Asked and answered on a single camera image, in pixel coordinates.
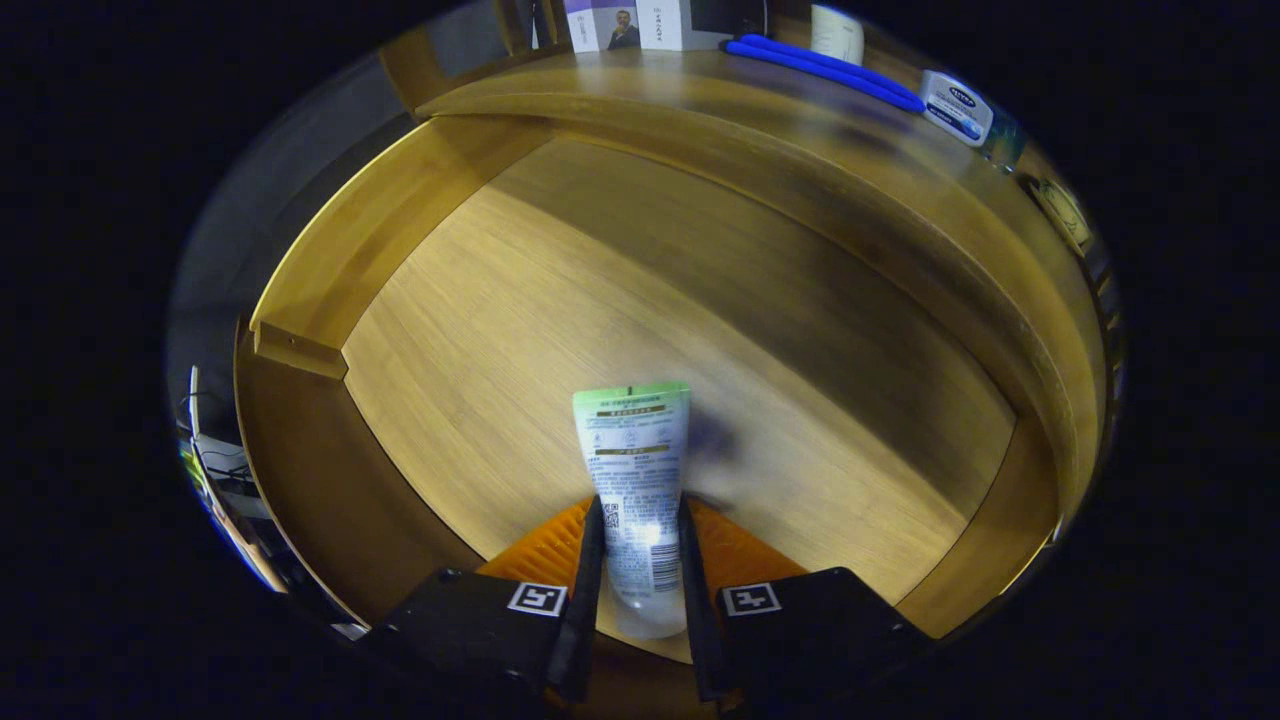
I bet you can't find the purple book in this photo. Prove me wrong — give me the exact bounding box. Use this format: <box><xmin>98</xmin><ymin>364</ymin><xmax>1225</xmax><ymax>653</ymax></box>
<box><xmin>563</xmin><ymin>0</ymin><xmax>641</xmax><ymax>53</ymax></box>

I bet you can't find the white bottle with blue label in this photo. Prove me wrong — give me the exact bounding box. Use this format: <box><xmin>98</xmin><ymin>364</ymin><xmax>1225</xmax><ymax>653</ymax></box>
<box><xmin>920</xmin><ymin>69</ymin><xmax>996</xmax><ymax>148</ymax></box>

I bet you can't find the teal bottle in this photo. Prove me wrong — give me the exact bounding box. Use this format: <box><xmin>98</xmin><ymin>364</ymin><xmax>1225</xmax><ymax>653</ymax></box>
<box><xmin>985</xmin><ymin>112</ymin><xmax>1028</xmax><ymax>173</ymax></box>

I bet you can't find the wooden drawer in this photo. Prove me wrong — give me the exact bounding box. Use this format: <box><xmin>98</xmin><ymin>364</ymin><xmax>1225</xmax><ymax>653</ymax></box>
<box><xmin>232</xmin><ymin>112</ymin><xmax>1086</xmax><ymax>666</ymax></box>

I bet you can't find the blue folded cloth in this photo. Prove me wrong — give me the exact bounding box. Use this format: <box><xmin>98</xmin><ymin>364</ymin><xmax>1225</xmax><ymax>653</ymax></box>
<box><xmin>722</xmin><ymin>33</ymin><xmax>926</xmax><ymax>113</ymax></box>

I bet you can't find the white and green tube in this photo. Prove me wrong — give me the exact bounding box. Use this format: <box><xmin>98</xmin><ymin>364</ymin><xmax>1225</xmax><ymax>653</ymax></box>
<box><xmin>572</xmin><ymin>381</ymin><xmax>693</xmax><ymax>641</ymax></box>

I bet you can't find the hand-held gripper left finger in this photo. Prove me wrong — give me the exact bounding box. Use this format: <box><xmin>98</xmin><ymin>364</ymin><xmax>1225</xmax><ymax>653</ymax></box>
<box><xmin>360</xmin><ymin>495</ymin><xmax>608</xmax><ymax>704</ymax></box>

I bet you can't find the white book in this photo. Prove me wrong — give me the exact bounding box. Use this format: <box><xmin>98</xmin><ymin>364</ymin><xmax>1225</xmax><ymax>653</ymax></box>
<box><xmin>636</xmin><ymin>0</ymin><xmax>771</xmax><ymax>51</ymax></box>

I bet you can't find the white pump bottle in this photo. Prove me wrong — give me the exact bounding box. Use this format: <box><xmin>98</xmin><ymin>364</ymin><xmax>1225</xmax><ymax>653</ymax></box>
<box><xmin>810</xmin><ymin>3</ymin><xmax>866</xmax><ymax>66</ymax></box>

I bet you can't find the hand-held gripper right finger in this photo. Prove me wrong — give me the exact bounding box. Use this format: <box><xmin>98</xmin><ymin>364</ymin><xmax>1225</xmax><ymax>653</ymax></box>
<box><xmin>678</xmin><ymin>495</ymin><xmax>941</xmax><ymax>706</ymax></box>

